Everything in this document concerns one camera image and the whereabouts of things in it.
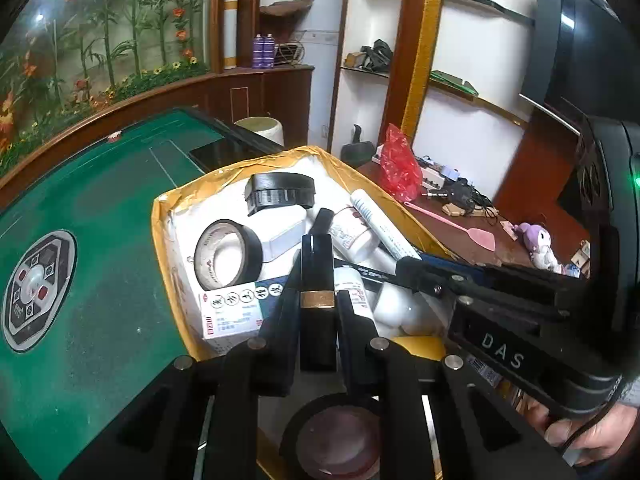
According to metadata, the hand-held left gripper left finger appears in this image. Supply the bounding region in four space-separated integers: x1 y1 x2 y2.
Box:
57 250 303 480

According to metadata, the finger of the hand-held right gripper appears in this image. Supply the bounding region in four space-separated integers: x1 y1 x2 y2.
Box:
395 256 551 322
422 254 587 294

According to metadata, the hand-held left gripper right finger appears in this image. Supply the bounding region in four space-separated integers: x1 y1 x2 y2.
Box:
336 290 576 480

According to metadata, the black tube with gold band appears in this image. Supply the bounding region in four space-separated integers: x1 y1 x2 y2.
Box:
299 232 337 372

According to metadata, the long white tube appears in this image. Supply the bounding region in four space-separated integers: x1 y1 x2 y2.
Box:
349 188 425 262

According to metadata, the white bottle red label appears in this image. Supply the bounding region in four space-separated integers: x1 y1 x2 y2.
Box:
327 207 382 262

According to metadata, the black tape roll red core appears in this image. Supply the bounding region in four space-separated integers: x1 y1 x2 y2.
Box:
279 392 383 480

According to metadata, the gold-edged white box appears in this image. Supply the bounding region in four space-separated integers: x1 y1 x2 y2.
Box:
150 145 481 480

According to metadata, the person's right hand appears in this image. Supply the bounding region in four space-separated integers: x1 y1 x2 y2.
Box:
522 395 640 467

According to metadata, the white plastic jar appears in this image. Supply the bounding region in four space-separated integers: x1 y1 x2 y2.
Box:
375 282 419 334

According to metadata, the pink fly swatter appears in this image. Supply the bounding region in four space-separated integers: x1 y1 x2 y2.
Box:
404 201 497 253

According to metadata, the wooden desk with drawers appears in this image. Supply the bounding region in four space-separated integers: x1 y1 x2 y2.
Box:
350 155 591 281

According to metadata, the purple white plush toy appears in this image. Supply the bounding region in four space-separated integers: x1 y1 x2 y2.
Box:
515 222 558 271

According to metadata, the white box blue label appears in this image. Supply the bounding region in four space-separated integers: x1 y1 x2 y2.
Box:
199 279 287 357

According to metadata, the black tape roll pale core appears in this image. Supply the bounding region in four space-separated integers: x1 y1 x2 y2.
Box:
193 218 264 294

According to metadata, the red plastic bag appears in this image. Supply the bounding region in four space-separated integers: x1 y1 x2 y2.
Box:
381 124 425 203

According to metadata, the black dotted tape roll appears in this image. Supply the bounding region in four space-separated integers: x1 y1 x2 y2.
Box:
244 172 317 217

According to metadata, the black dustpan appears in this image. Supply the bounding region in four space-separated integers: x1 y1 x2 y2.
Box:
341 125 377 167

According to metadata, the green board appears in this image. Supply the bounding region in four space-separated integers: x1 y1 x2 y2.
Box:
430 70 479 97

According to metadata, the black television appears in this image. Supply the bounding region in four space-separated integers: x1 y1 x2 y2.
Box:
520 0 640 126

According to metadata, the black tool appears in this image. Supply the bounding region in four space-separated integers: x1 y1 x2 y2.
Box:
360 40 394 71

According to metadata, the curved wooden cabinet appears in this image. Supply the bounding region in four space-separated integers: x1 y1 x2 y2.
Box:
0 65 316 211

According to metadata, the round table control panel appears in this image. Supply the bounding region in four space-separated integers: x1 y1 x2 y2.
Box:
1 230 78 353

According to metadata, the brown wood carving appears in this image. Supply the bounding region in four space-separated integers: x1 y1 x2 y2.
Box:
260 0 315 26

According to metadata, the rolled white scroll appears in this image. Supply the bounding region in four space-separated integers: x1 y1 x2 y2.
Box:
222 0 241 71

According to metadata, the black adapter with cables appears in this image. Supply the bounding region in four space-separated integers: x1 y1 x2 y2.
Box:
442 180 496 211

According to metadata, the gold-trimmed wall shelf unit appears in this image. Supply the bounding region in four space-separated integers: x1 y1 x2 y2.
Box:
330 0 538 131

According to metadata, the wire basket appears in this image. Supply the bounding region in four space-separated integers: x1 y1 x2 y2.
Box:
277 42 306 66

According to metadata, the flower wall display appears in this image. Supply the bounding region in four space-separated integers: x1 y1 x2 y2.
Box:
0 0 221 176

